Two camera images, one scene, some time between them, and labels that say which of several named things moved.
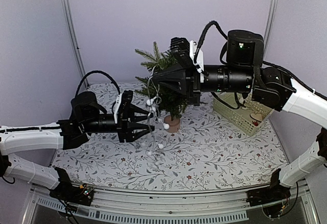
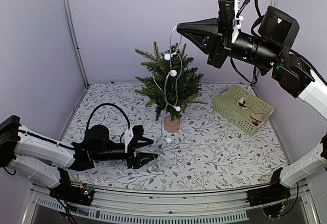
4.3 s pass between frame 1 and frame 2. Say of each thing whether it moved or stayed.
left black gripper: moved
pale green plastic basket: stayed
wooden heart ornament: stayed
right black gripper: moved
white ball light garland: moved
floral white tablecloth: stayed
